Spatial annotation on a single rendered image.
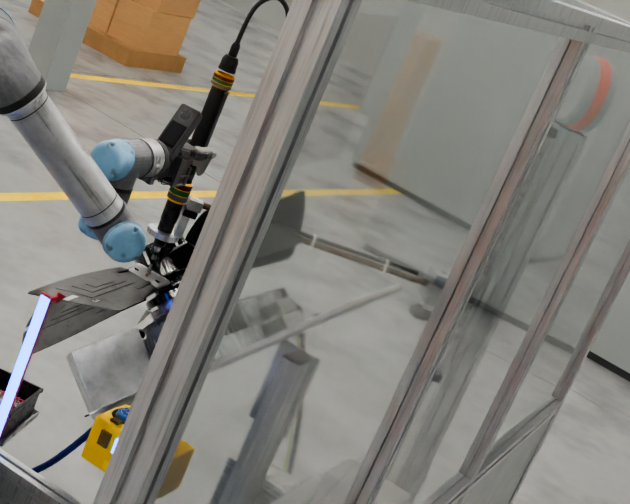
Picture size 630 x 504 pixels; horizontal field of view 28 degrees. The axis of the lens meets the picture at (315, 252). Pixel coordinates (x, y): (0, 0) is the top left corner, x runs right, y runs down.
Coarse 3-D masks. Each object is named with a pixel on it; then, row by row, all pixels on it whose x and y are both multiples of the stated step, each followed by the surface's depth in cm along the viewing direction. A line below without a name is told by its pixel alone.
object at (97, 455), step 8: (128, 408) 231; (96, 416) 224; (104, 416) 225; (112, 416) 226; (96, 424) 224; (104, 424) 224; (112, 424) 223; (120, 424) 224; (96, 432) 224; (112, 432) 223; (120, 432) 222; (88, 440) 225; (96, 440) 225; (112, 440) 223; (88, 448) 225; (96, 448) 225; (104, 448) 224; (88, 456) 226; (96, 456) 225; (104, 456) 224; (96, 464) 225; (104, 464) 224
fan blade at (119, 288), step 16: (96, 272) 260; (112, 272) 260; (128, 272) 262; (48, 288) 250; (64, 288) 250; (80, 288) 250; (96, 288) 251; (112, 288) 253; (128, 288) 255; (144, 288) 258; (80, 304) 241; (96, 304) 242; (112, 304) 244; (128, 304) 246
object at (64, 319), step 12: (48, 312) 280; (60, 312) 277; (72, 312) 276; (84, 312) 274; (96, 312) 273; (108, 312) 272; (48, 324) 276; (60, 324) 274; (72, 324) 273; (84, 324) 272; (24, 336) 276; (48, 336) 272; (60, 336) 271; (36, 348) 270
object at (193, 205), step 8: (192, 200) 259; (200, 200) 262; (184, 208) 260; (192, 208) 260; (200, 208) 260; (184, 216) 260; (192, 216) 260; (152, 224) 263; (176, 224) 263; (184, 224) 261; (152, 232) 259; (160, 232) 260; (176, 232) 261; (168, 240) 260; (176, 240) 261
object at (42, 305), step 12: (48, 300) 233; (36, 312) 234; (36, 324) 235; (36, 336) 235; (24, 348) 236; (24, 360) 237; (12, 384) 238; (12, 396) 239; (0, 408) 240; (0, 420) 240; (0, 432) 241
